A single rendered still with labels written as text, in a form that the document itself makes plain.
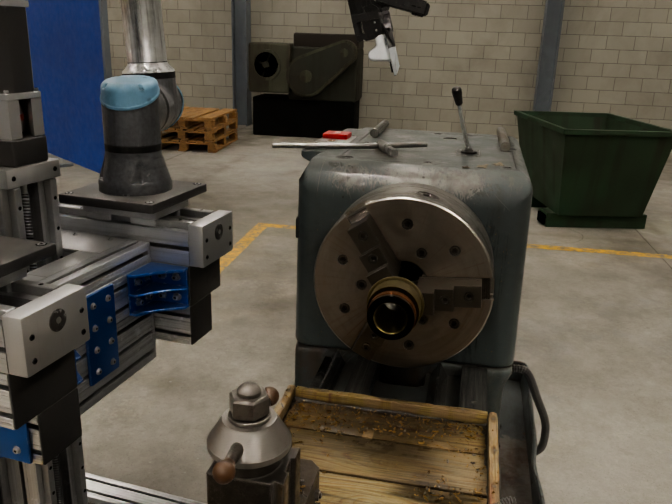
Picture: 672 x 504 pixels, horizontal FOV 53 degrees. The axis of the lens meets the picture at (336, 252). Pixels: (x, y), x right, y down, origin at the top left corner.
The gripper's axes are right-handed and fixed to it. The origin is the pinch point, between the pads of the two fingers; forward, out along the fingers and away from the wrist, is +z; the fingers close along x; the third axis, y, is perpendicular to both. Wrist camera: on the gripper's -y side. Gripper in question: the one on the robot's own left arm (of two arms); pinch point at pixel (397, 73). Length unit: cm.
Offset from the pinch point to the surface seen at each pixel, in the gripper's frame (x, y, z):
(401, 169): 23.7, 3.9, 16.3
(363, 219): 43.0, 12.1, 19.4
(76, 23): -444, 241, -81
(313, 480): 89, 22, 36
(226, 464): 104, 24, 22
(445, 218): 44.0, -1.2, 22.1
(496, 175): 26.6, -13.1, 21.0
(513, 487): 24, -5, 92
